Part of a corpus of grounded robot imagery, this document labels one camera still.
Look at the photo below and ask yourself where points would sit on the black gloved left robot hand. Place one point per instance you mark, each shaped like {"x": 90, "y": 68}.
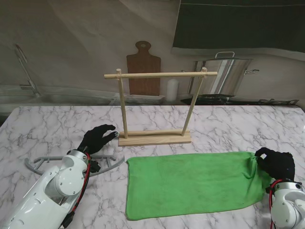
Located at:
{"x": 95, "y": 139}

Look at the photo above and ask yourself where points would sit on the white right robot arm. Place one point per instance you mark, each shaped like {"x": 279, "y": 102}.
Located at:
{"x": 288, "y": 202}

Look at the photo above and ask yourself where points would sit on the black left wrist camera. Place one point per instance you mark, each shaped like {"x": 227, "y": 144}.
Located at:
{"x": 95, "y": 166}

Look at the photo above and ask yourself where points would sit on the wooden hanging rack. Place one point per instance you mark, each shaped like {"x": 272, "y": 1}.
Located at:
{"x": 155, "y": 140}

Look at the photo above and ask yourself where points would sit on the green microfibre towel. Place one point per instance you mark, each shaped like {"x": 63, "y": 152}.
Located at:
{"x": 190, "y": 183}

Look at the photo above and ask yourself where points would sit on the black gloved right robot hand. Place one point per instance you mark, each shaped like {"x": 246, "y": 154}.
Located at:
{"x": 277, "y": 164}

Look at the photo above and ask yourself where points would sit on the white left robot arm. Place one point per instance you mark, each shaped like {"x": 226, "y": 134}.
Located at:
{"x": 47, "y": 190}

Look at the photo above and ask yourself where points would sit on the grey plastic clothes hanger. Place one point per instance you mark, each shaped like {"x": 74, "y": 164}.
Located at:
{"x": 114, "y": 165}

